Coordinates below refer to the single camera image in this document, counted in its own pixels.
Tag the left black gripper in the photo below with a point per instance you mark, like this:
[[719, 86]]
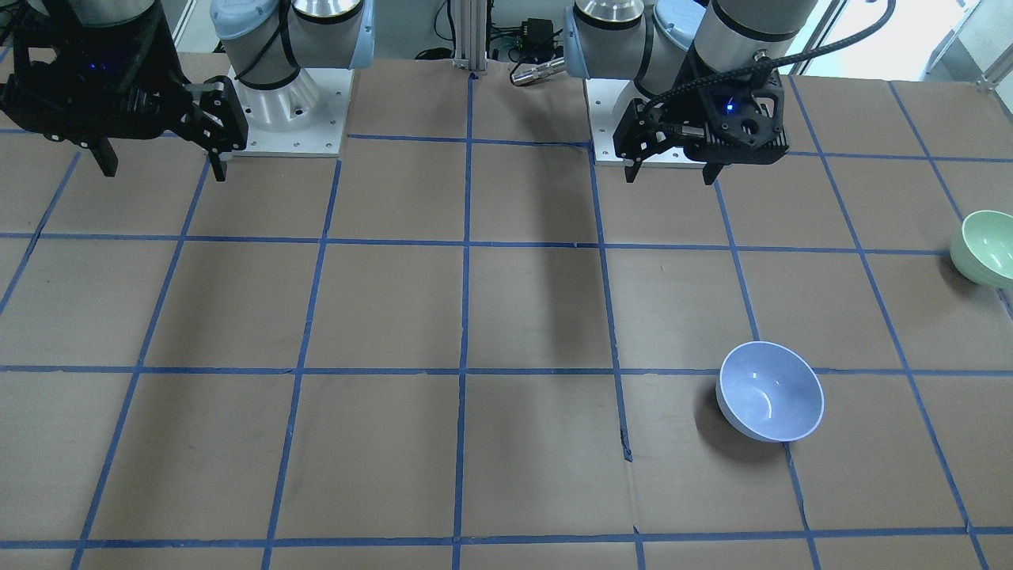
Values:
[[687, 104]]

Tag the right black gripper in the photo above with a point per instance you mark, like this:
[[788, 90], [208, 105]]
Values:
[[165, 59]]

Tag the green bowl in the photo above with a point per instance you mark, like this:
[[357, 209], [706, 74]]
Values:
[[981, 250]]

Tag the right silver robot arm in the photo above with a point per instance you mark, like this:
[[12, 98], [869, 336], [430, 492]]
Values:
[[268, 43]]

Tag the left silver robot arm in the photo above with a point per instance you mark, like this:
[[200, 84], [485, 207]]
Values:
[[702, 76]]

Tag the blue bowl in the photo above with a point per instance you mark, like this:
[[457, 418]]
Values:
[[769, 393]]

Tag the black power adapter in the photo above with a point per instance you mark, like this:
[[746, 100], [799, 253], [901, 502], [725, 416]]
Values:
[[535, 33]]

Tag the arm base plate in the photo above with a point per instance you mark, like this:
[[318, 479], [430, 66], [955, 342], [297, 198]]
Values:
[[606, 101], [316, 119]]

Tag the silver cable connector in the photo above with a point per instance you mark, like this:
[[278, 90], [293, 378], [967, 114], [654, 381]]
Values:
[[537, 73]]

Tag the aluminium frame post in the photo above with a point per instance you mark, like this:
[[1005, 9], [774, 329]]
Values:
[[470, 35]]

